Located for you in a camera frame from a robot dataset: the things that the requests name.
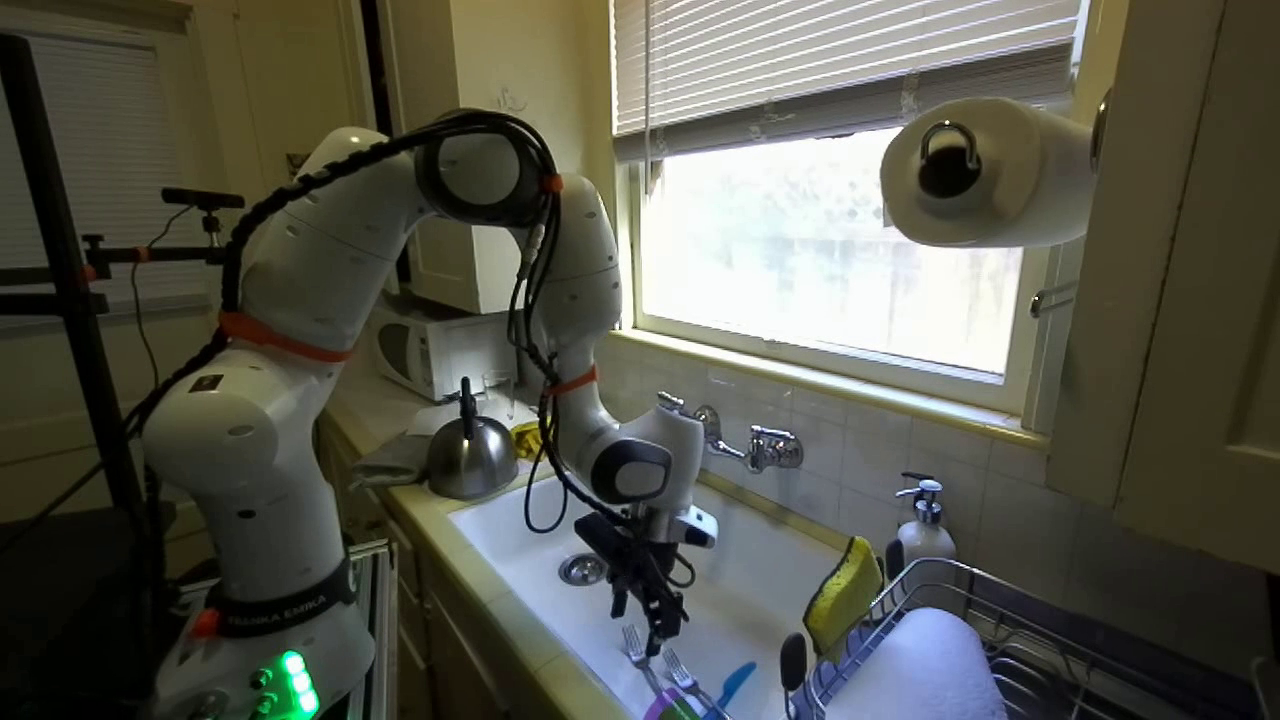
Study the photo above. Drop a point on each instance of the white wall cabinet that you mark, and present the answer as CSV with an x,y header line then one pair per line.
x,y
454,275

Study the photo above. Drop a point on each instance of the yellow and green sponge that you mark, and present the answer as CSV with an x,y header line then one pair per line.
x,y
843,601

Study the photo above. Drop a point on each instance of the cream wall cabinet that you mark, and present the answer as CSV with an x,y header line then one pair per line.
x,y
1184,332

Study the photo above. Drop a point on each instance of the blue plastic utensil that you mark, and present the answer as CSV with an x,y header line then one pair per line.
x,y
733,683

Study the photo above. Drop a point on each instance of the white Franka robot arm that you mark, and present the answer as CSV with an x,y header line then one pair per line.
x,y
265,442

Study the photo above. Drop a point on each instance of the white window blinds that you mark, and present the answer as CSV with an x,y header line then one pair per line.
x,y
824,65

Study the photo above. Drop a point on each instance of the metal sink drain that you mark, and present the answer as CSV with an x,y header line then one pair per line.
x,y
584,570

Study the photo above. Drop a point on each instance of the white toaster oven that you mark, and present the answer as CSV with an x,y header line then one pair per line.
x,y
446,354

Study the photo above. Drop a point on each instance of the black camera on stand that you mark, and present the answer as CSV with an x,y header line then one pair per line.
x,y
200,198

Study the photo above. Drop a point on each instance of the yellow rubber gloves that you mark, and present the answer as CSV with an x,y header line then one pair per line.
x,y
528,442

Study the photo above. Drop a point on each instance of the grey folded cloth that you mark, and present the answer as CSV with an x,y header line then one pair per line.
x,y
388,460

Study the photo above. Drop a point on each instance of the white ceramic sink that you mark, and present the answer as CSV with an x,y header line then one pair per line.
x,y
763,586

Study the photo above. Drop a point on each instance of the white rounded dish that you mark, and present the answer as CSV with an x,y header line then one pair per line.
x,y
923,664

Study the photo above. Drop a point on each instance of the toothbrush in sink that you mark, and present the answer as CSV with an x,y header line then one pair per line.
x,y
666,707

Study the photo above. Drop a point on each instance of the white soap pump bottle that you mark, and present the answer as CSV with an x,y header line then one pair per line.
x,y
923,543

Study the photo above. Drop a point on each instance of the white paper towel roll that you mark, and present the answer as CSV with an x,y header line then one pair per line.
x,y
1024,172

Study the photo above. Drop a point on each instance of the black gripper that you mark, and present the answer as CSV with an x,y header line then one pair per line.
x,y
635,565

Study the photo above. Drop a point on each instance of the black camera stand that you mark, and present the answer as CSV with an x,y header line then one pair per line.
x,y
66,265

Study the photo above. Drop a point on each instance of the cream base cabinet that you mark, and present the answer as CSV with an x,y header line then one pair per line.
x,y
441,642

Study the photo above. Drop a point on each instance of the chrome wall faucet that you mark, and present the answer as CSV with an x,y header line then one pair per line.
x,y
768,444

